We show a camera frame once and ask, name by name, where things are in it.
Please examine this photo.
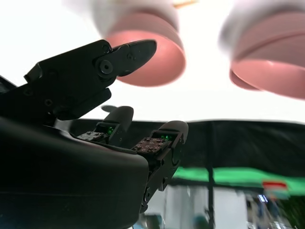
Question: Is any green banner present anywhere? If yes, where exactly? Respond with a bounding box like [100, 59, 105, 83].
[173, 166, 305, 193]

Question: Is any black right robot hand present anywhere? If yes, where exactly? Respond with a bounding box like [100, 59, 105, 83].
[0, 39, 190, 229]

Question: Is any black vertical pole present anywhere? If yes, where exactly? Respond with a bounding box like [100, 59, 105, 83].
[206, 121, 216, 229]

